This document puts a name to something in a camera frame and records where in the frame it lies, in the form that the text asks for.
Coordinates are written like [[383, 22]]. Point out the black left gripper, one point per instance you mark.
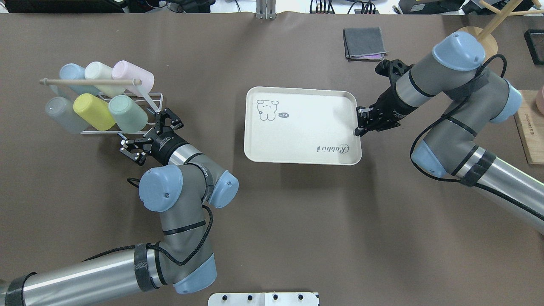
[[162, 147]]

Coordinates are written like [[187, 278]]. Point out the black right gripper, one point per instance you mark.
[[392, 108]]

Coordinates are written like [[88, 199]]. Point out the green cup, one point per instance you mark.
[[130, 118]]

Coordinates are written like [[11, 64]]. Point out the white rabbit tray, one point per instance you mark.
[[301, 126]]

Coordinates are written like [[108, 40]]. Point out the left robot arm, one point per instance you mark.
[[181, 190]]

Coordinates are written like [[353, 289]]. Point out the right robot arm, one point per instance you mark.
[[457, 67]]

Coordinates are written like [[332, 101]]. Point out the yellow cup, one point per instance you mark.
[[94, 111]]

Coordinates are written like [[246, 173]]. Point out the pink cup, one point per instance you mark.
[[126, 70]]

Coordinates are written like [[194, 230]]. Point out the cream white cup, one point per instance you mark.
[[99, 71]]

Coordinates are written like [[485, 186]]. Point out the grey cup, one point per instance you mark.
[[61, 111]]

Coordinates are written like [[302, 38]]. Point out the light blue cup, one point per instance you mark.
[[73, 71]]

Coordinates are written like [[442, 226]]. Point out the black glass rack tray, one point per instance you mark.
[[534, 39]]

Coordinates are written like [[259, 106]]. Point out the grey folded cloth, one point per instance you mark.
[[364, 44]]

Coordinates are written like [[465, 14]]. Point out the wooden mug tree stand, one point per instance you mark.
[[484, 35]]

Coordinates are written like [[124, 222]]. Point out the bamboo cutting board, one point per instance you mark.
[[530, 124]]

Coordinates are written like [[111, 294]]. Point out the pink bowl with ice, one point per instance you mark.
[[539, 100]]

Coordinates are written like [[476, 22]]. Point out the white wire cup rack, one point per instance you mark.
[[151, 103]]

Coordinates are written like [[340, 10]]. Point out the aluminium frame post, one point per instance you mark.
[[265, 9]]

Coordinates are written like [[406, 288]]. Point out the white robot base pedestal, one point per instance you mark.
[[265, 299]]

